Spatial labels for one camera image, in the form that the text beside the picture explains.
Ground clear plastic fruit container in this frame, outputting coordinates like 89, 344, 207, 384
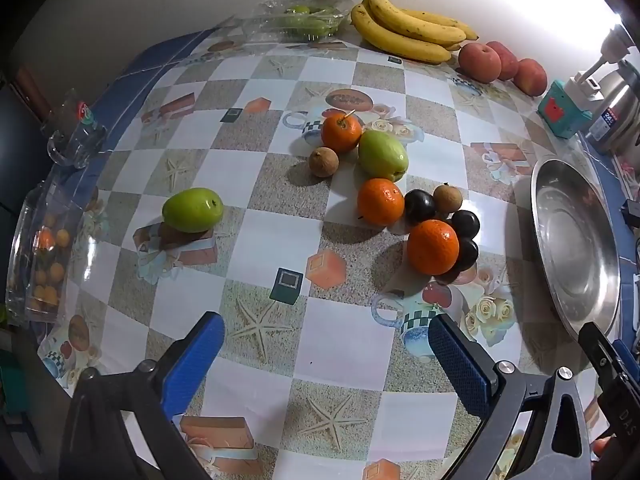
5, 180, 103, 326

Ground clear plastic clamshell box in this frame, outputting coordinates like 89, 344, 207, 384
245, 0, 351, 43

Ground round green fruit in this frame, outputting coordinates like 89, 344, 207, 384
162, 187, 224, 234

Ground stainless steel bowl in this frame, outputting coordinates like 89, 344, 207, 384
530, 157, 622, 337

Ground orange with stem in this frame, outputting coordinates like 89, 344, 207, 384
321, 110, 363, 155

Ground pile of small green fruits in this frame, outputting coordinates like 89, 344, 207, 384
284, 5, 346, 41

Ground cluster of small kumquats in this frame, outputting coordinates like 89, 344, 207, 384
30, 227, 71, 308

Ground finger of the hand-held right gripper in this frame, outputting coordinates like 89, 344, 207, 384
578, 322, 640, 461

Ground large red apple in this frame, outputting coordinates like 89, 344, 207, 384
458, 42, 502, 84

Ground yellow banana bunch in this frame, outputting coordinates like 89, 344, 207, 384
350, 0, 480, 65

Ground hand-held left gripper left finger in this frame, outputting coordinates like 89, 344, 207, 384
59, 311, 226, 480

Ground teal printed box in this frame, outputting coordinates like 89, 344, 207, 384
538, 80, 593, 139

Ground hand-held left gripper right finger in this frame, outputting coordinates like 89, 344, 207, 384
429, 314, 601, 480

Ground pointed green fruit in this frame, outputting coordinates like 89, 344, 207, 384
358, 130, 409, 183

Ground steel kettle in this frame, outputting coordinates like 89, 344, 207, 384
585, 60, 640, 155

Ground checkered printed tablecloth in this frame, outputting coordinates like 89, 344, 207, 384
37, 25, 640, 480

